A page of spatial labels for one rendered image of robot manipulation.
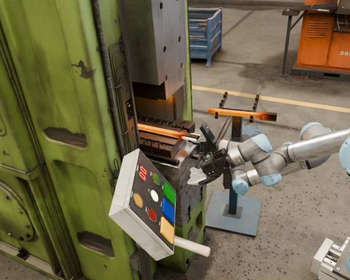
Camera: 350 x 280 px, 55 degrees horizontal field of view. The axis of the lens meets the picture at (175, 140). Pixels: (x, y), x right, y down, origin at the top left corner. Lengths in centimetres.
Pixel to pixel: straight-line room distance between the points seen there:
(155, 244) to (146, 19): 87
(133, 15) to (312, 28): 380
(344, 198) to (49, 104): 237
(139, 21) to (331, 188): 226
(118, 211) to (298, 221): 187
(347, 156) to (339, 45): 405
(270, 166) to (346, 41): 386
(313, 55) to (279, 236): 308
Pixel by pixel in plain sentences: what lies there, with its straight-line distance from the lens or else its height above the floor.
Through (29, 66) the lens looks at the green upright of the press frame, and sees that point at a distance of 164.
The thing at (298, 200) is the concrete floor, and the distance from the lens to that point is 296.
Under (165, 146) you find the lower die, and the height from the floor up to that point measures 98.
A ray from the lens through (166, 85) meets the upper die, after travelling 157.
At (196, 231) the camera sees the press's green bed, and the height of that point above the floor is 16.
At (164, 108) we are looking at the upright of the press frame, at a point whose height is 101.
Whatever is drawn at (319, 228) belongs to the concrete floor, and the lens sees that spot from 279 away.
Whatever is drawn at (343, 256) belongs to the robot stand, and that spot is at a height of 82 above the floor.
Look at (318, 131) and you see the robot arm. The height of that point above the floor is 111.
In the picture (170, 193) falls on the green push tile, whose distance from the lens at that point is 144.
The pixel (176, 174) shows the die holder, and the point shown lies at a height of 86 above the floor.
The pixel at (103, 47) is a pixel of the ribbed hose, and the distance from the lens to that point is 136.
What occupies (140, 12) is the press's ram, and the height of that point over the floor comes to 167.
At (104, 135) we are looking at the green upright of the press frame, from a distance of 147.
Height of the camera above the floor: 198
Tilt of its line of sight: 33 degrees down
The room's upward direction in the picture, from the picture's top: 4 degrees counter-clockwise
